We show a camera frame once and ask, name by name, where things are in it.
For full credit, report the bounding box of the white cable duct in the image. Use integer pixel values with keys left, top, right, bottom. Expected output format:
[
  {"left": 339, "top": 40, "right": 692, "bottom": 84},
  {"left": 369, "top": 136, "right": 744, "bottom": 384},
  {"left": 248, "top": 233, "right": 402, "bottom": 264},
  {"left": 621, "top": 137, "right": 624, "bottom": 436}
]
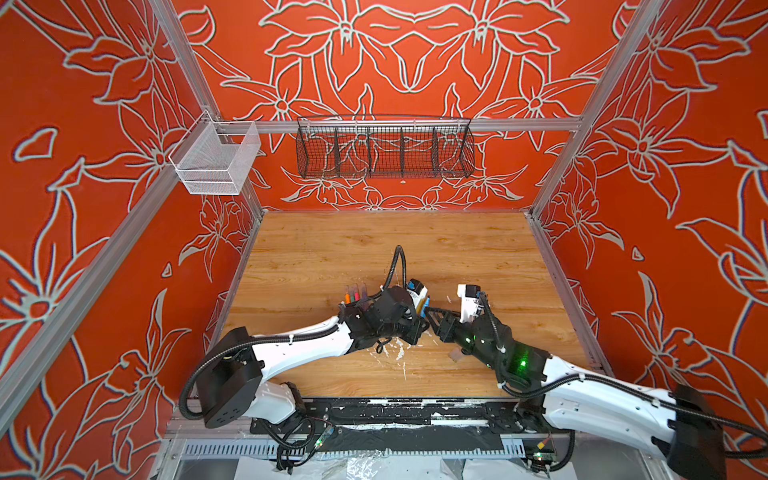
[{"left": 177, "top": 438, "right": 526, "bottom": 461}]

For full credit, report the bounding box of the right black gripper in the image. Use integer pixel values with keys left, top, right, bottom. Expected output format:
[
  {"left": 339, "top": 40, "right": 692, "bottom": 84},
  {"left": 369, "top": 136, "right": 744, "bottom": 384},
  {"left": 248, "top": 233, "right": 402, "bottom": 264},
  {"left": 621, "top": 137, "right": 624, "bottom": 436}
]
[{"left": 422, "top": 306, "right": 503, "bottom": 373}]

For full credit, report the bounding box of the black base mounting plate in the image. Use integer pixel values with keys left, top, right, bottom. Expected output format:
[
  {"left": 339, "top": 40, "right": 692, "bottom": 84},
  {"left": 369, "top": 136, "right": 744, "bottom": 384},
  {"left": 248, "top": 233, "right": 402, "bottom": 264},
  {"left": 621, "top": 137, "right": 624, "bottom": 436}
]
[{"left": 248, "top": 395, "right": 571, "bottom": 436}]

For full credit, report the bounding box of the white wire basket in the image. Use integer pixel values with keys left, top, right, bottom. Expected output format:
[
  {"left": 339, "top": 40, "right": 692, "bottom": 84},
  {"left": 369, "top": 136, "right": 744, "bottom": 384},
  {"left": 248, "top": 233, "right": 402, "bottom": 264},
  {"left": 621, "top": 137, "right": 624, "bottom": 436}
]
[{"left": 169, "top": 111, "right": 262, "bottom": 196}]

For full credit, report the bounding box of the black wire basket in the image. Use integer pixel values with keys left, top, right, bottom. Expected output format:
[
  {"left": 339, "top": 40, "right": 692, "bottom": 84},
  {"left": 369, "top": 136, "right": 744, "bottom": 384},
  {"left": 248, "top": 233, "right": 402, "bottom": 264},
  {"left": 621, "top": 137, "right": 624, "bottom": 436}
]
[{"left": 296, "top": 114, "right": 476, "bottom": 180}]

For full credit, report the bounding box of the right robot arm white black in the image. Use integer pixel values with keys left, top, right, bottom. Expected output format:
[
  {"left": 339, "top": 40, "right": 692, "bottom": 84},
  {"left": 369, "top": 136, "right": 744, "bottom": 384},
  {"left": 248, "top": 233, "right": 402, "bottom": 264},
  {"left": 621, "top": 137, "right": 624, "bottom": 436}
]
[{"left": 422, "top": 293, "right": 767, "bottom": 479}]

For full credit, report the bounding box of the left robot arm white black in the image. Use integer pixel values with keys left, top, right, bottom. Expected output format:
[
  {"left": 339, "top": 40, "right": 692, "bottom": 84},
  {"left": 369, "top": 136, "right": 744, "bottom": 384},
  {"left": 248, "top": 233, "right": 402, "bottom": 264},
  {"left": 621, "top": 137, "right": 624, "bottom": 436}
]
[{"left": 178, "top": 246, "right": 429, "bottom": 429}]

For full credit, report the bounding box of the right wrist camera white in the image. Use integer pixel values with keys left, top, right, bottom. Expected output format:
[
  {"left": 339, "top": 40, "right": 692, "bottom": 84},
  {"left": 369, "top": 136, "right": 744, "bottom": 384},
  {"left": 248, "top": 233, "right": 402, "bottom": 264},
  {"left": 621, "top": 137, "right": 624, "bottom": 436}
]
[{"left": 457, "top": 284, "right": 484, "bottom": 324}]

